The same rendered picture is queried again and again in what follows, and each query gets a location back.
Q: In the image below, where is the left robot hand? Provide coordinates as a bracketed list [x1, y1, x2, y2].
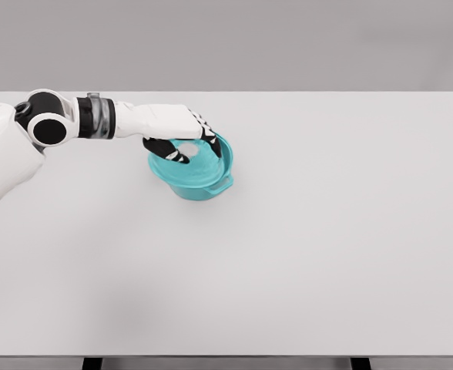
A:
[141, 103, 223, 166]

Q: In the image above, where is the teal pot lid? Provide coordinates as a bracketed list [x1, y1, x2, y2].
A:
[147, 135, 224, 188]

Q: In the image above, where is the teal pot with handles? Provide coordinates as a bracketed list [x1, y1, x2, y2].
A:
[148, 129, 235, 203]

